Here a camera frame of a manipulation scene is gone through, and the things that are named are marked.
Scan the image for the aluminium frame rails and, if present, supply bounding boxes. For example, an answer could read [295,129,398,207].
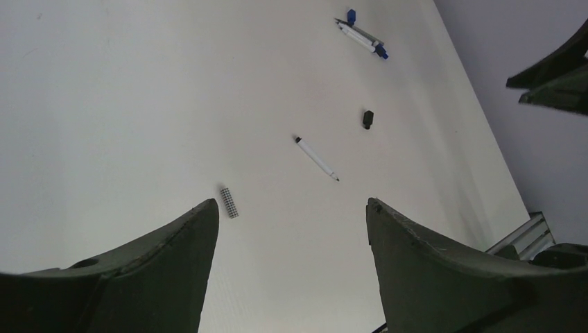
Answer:
[485,212,556,262]

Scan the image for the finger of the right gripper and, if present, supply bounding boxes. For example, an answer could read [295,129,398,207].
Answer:
[506,21,587,89]
[519,65,587,115]

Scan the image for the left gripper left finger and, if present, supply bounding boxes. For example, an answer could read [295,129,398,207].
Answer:
[1,199,219,332]

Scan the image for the checkered pen cap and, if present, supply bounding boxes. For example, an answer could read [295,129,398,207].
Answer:
[220,187,239,219]

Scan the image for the thin white black-tip pen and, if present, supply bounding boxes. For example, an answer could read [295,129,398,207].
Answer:
[294,136,340,182]

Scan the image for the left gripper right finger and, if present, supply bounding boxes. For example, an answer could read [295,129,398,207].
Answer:
[366,198,587,332]

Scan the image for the small black pen cap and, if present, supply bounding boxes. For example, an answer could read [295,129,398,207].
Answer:
[362,110,374,130]

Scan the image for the blue pen cap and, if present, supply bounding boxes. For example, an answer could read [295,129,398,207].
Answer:
[347,9,356,26]

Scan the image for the grey pen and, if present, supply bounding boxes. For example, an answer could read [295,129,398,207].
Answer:
[334,17,385,46]

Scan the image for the white pen blue end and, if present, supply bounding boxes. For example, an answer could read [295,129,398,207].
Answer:
[337,22,389,60]

